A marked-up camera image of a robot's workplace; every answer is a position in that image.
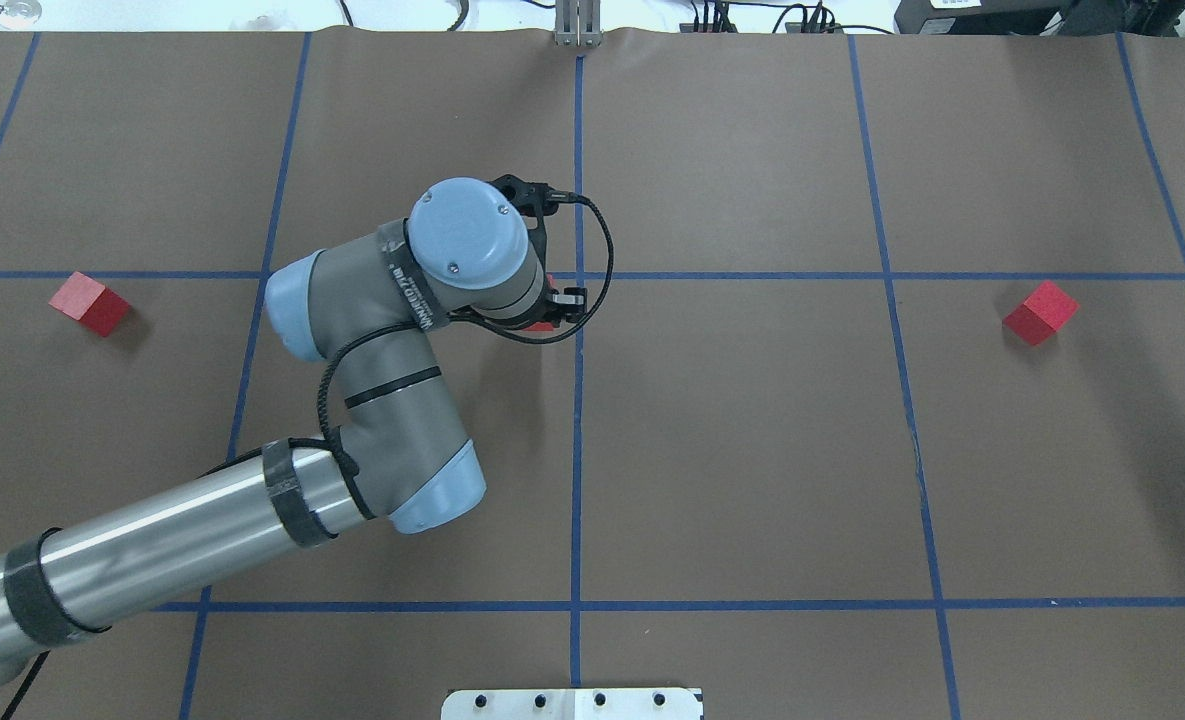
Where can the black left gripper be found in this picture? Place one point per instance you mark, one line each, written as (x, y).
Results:
(571, 298)

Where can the red cube block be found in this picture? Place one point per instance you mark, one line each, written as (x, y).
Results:
(90, 303)
(1041, 314)
(545, 317)

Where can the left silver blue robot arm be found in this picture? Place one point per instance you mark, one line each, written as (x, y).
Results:
(391, 443)

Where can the brown paper table mat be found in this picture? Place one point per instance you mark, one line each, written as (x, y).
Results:
(796, 461)

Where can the black box with label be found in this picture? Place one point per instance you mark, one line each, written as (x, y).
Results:
(976, 18)

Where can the aluminium frame post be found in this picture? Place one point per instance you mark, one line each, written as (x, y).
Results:
(577, 23)

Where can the white camera post with base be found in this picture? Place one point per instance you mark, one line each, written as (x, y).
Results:
(575, 703)

